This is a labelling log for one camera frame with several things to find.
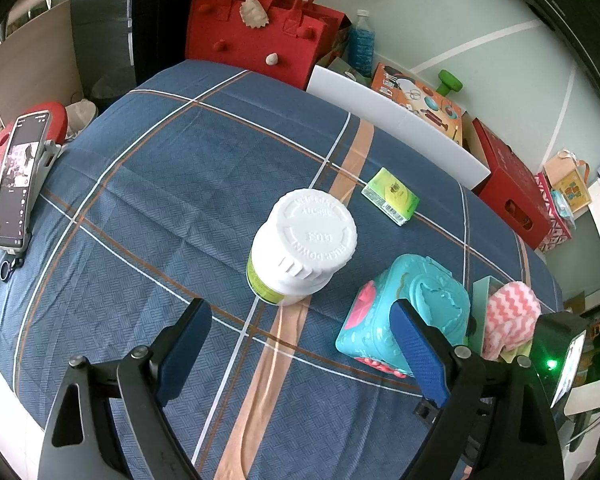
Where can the white foam board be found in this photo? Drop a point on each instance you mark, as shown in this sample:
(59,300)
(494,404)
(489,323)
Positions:
(405,115)

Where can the grey phone stand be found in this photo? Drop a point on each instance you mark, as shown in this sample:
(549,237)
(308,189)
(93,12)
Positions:
(42,160)

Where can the white plastic bottle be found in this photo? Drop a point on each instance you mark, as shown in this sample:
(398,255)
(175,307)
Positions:
(305,235)

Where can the green dumbbell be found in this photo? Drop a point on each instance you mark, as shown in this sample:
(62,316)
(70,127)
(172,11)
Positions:
(447,82)

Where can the smartphone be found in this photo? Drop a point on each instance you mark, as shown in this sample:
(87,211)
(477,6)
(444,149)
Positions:
(15,185)

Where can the black cabinet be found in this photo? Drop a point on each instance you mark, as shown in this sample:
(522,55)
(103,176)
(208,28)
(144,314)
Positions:
(110,35)

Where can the red felt bag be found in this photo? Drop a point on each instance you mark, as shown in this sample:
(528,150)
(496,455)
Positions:
(240,35)

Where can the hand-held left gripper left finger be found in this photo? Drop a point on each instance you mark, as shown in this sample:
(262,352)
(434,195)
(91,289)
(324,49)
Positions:
(180,355)

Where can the white cloth bundle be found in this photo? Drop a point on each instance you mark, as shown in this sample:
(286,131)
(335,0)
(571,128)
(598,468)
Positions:
(80,117)

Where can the teal rimmed white tray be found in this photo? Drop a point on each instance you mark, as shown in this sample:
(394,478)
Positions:
(480,300)

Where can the red cardboard box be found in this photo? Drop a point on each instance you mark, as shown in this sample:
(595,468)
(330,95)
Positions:
(510,185)

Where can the red white patterned box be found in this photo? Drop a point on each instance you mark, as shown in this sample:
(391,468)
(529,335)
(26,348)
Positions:
(557,232)

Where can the orange toy box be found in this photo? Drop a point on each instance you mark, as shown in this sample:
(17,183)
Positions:
(420,100)

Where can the blue bottle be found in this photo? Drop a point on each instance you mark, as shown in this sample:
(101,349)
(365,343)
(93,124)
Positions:
(362,45)

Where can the light blue packet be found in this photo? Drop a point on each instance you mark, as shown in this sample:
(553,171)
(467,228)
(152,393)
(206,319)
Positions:
(562,205)

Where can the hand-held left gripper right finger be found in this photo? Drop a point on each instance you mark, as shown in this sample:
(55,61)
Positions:
(420,355)

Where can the green packet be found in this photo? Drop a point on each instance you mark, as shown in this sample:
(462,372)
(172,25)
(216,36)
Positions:
(390,195)

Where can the beige small bag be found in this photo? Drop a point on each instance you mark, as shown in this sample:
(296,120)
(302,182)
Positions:
(572,180)

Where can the pink wavy cloth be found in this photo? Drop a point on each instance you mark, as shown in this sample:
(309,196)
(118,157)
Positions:
(510,310)

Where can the blue plaid blanket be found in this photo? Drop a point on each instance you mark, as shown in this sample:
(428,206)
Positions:
(155,210)

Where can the teal plastic box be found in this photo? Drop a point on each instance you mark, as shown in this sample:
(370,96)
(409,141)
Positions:
(380,310)

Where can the red stool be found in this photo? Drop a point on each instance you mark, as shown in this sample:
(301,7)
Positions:
(57,112)

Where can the wooden sideboard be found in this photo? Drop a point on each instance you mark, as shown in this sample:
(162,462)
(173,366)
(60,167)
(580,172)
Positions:
(30,60)

